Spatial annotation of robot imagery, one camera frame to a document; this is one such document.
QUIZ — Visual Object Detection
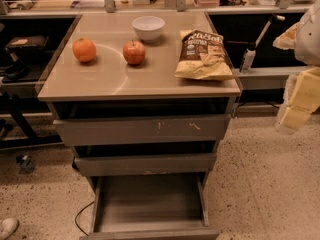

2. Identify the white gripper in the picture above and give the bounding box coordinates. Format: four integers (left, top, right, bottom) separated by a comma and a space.
275, 67, 320, 136

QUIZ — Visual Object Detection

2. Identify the grey bottom drawer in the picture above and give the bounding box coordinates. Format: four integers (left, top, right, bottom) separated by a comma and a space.
79, 173, 219, 240

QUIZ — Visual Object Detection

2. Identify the grey drawer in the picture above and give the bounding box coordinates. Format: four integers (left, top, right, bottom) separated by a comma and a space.
53, 98, 232, 147
79, 173, 219, 240
75, 141, 216, 176

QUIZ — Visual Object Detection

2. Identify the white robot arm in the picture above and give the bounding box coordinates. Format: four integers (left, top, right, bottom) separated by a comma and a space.
273, 0, 320, 134

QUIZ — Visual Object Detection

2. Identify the grey middle drawer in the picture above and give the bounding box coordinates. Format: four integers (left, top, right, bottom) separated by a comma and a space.
75, 141, 216, 176

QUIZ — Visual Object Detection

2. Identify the grey drawer cabinet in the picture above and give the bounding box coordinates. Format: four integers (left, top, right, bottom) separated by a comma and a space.
37, 10, 242, 240

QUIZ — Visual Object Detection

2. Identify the grey top drawer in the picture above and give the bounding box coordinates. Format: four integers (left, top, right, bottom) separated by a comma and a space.
53, 98, 232, 147

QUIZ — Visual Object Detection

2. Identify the yellow brown chip bag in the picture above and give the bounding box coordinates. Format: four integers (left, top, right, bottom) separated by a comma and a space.
175, 30, 234, 81

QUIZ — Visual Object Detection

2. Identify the white bowl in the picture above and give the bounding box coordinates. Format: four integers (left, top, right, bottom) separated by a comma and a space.
132, 16, 165, 42

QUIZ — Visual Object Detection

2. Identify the red apple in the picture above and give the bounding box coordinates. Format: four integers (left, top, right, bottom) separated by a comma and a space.
123, 40, 146, 65

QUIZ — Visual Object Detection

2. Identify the orange fruit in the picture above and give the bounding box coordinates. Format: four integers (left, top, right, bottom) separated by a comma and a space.
72, 38, 96, 63

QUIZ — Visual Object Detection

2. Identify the black office chair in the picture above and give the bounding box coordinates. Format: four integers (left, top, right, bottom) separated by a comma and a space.
4, 35, 49, 81

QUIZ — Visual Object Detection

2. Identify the small dark floor object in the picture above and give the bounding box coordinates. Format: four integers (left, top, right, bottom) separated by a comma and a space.
16, 155, 35, 174

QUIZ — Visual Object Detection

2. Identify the white shoe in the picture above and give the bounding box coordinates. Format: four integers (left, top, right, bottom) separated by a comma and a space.
0, 217, 19, 240

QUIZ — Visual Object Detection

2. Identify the black floor cable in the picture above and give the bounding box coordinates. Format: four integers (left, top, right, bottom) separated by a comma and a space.
74, 200, 96, 237

